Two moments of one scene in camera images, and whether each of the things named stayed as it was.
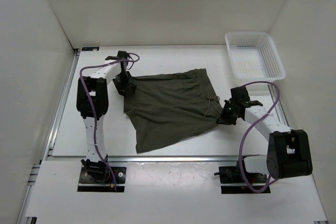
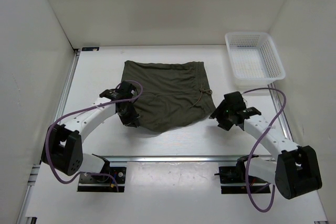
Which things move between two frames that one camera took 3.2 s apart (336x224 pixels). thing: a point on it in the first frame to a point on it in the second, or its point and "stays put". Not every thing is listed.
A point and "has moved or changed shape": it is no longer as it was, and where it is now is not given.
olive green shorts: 165,108 has moved or changed shape
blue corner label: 91,49 stays put
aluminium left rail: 48,149 stays put
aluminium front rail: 163,159 stays put
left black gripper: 130,84 to 132,120
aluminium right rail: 279,108 stays put
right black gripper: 224,119 to 218,114
